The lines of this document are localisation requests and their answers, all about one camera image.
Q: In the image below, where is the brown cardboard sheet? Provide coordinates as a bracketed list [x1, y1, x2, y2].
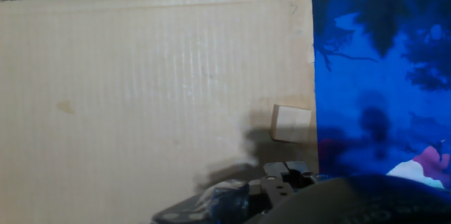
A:
[0, 0, 320, 224]

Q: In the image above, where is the blue printed cloth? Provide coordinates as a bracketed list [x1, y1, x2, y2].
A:
[309, 0, 451, 192]

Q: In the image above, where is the small wooden cube block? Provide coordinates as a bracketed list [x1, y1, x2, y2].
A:
[270, 104, 314, 144]

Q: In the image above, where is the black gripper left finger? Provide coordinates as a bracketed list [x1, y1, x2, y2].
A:
[260, 162, 295, 214]

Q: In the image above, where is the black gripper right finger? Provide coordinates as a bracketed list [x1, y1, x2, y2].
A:
[285, 161, 317, 188]

